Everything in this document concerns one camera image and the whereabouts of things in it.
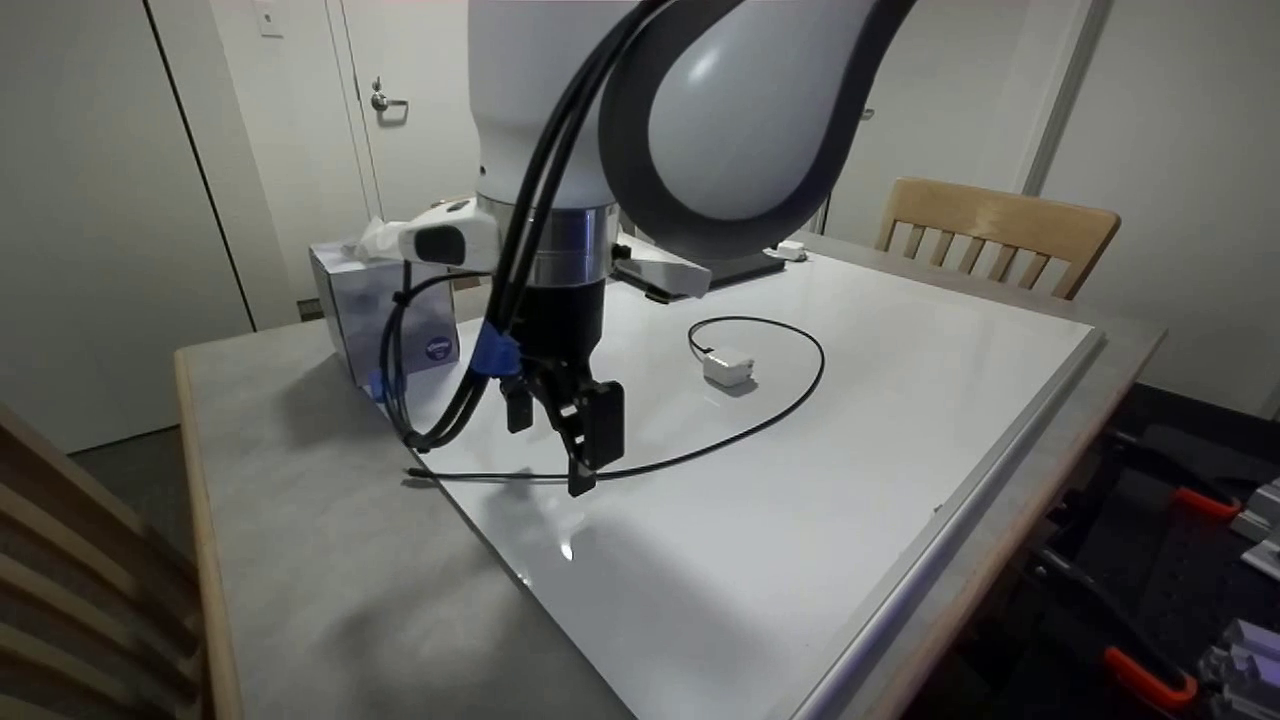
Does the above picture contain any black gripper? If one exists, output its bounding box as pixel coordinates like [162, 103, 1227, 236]
[502, 284, 629, 501]

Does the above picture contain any black charger cable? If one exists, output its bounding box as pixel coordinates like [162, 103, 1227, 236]
[401, 313, 832, 487]

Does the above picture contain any purple tissue box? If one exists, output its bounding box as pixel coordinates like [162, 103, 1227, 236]
[307, 215, 464, 404]

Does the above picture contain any white board mat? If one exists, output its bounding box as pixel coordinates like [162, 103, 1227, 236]
[360, 246, 1111, 720]

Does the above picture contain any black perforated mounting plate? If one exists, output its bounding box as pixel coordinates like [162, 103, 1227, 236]
[1035, 385, 1280, 720]

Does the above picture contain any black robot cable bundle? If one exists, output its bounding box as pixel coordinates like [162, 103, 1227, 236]
[376, 0, 672, 458]

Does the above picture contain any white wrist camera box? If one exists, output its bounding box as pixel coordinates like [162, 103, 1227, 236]
[357, 198, 716, 306]

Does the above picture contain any silver door lever handle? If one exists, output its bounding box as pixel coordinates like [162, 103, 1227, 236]
[362, 76, 412, 134]

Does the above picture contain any orange handled bar clamp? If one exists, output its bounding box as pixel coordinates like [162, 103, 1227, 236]
[1035, 544, 1202, 711]

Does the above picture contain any red handled clamp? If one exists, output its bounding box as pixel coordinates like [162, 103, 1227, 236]
[1166, 482, 1248, 529]

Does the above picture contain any silver aluminium rail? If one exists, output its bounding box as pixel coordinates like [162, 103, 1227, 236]
[1194, 612, 1280, 720]

